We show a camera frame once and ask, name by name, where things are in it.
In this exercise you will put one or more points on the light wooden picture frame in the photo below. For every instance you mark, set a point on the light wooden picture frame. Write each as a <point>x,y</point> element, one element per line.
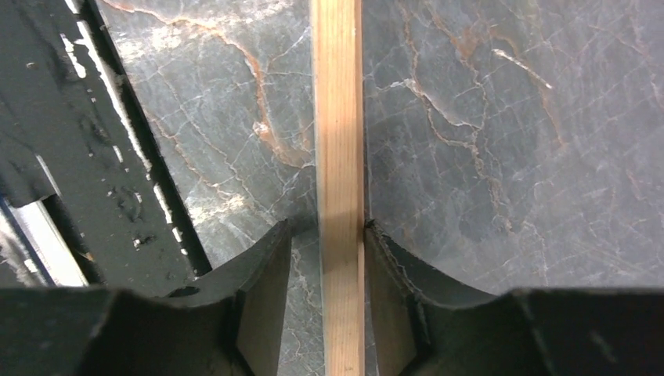
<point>337,67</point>

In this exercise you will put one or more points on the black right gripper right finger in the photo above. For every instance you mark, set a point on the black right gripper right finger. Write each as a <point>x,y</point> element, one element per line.
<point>428,323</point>

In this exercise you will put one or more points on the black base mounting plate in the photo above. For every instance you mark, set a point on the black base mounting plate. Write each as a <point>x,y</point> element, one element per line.
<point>73,137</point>

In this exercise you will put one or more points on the aluminium rail frame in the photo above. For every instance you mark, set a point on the aluminium rail frame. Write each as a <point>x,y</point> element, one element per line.
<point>42,250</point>

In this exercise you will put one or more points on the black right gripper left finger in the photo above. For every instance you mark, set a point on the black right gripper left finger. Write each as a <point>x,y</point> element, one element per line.
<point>227,322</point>

